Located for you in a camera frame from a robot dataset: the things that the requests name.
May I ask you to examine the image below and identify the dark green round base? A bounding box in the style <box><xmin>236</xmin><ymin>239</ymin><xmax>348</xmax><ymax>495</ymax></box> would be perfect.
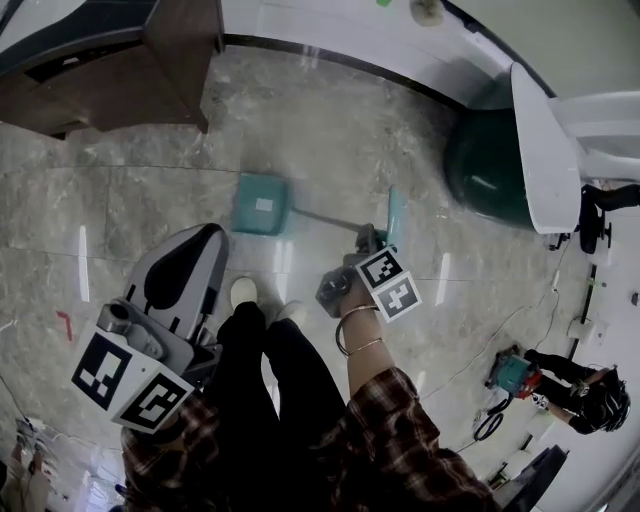
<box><xmin>441</xmin><ymin>61</ymin><xmax>585</xmax><ymax>237</ymax></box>

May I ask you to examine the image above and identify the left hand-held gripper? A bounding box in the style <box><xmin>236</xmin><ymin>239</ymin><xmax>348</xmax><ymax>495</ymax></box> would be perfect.
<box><xmin>70</xmin><ymin>222</ymin><xmax>231</xmax><ymax>435</ymax></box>

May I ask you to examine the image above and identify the wooden vanity cabinet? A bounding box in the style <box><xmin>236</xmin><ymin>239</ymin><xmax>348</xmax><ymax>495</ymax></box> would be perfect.
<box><xmin>0</xmin><ymin>0</ymin><xmax>227</xmax><ymax>142</ymax></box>

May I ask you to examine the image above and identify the person's leg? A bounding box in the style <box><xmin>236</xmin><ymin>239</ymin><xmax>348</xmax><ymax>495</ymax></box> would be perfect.
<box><xmin>207</xmin><ymin>299</ymin><xmax>284</xmax><ymax>512</ymax></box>
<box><xmin>263</xmin><ymin>318</ymin><xmax>354</xmax><ymax>512</ymax></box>

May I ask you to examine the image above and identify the white floor cable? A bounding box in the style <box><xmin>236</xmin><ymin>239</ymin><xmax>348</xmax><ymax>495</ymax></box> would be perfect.
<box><xmin>418</xmin><ymin>238</ymin><xmax>572</xmax><ymax>402</ymax></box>

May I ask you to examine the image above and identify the person's left white shoe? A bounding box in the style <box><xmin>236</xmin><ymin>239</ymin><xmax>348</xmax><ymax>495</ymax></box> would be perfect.
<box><xmin>229</xmin><ymin>275</ymin><xmax>260</xmax><ymax>307</ymax></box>

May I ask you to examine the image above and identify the thin metal bangle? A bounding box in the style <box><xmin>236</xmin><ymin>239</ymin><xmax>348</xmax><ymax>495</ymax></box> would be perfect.
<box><xmin>334</xmin><ymin>305</ymin><xmax>380</xmax><ymax>358</ymax></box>

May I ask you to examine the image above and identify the black cable coil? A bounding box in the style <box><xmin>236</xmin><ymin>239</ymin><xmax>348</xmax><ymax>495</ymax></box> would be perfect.
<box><xmin>471</xmin><ymin>408</ymin><xmax>507</xmax><ymax>445</ymax></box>

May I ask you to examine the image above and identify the teal dustpan with metal handle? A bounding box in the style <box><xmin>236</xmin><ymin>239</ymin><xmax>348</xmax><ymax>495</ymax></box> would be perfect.
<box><xmin>230</xmin><ymin>171</ymin><xmax>382</xmax><ymax>242</ymax></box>

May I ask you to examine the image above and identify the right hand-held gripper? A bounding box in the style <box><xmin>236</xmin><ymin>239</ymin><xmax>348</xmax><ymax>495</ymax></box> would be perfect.
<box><xmin>315</xmin><ymin>222</ymin><xmax>424</xmax><ymax>325</ymax></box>

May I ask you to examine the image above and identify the white box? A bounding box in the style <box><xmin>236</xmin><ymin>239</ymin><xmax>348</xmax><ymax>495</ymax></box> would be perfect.
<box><xmin>566</xmin><ymin>316</ymin><xmax>610</xmax><ymax>345</ymax></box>

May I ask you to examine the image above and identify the grey gripper camera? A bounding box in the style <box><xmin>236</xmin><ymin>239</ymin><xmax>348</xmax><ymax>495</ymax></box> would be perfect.
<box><xmin>96</xmin><ymin>298</ymin><xmax>167</xmax><ymax>359</ymax></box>

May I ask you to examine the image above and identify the black office chair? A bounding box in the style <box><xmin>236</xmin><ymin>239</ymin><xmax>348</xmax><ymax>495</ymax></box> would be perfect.
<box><xmin>546</xmin><ymin>181</ymin><xmax>640</xmax><ymax>257</ymax></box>

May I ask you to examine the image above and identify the person's left leg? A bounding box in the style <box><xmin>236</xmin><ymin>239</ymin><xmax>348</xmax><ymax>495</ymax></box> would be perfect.
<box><xmin>207</xmin><ymin>299</ymin><xmax>284</xmax><ymax>512</ymax></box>

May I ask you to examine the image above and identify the person's right forearm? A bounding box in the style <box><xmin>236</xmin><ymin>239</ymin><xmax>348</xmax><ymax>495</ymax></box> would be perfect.
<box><xmin>333</xmin><ymin>288</ymin><xmax>497</xmax><ymax>512</ymax></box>

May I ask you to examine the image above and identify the person's right white shoe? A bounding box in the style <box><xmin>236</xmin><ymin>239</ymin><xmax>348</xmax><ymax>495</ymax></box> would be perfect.
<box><xmin>271</xmin><ymin>298</ymin><xmax>310</xmax><ymax>329</ymax></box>

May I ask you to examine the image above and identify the person's left forearm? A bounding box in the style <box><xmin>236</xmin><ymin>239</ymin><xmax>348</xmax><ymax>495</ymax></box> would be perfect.
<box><xmin>118</xmin><ymin>393</ymin><xmax>224</xmax><ymax>512</ymax></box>

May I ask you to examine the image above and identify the gold bangle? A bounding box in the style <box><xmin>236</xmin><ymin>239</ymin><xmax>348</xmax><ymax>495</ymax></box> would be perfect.
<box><xmin>346</xmin><ymin>338</ymin><xmax>386</xmax><ymax>358</ymax></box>

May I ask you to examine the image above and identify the person's white shoe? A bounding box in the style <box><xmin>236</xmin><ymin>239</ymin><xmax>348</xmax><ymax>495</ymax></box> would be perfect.
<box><xmin>229</xmin><ymin>275</ymin><xmax>260</xmax><ymax>307</ymax></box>
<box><xmin>271</xmin><ymin>298</ymin><xmax>310</xmax><ymax>329</ymax></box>

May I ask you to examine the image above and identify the teal and red machine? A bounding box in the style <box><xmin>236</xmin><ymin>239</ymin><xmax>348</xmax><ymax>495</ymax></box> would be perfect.
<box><xmin>486</xmin><ymin>343</ymin><xmax>545</xmax><ymax>402</ymax></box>

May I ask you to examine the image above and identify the person's right leg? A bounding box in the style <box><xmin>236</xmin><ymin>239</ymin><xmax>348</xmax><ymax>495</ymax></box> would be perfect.
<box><xmin>263</xmin><ymin>318</ymin><xmax>354</xmax><ymax>512</ymax></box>

